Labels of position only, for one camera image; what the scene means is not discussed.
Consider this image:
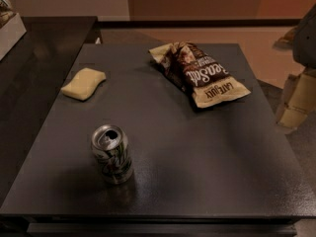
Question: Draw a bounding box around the dark side counter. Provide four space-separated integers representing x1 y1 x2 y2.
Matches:
0 16 97 204

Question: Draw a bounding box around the silver green 7up can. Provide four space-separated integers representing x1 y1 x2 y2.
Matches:
91 124 133 185

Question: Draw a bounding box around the brown chip bag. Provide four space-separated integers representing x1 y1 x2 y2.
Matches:
149 42 250 109

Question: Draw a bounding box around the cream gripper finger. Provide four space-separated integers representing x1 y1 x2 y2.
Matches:
276 68 316 134

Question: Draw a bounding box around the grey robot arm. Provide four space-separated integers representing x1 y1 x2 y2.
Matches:
276 5 316 134

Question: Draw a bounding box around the white box with items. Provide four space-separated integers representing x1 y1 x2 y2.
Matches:
0 0 27 60

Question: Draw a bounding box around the yellow sponge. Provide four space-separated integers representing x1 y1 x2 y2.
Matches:
61 68 107 101

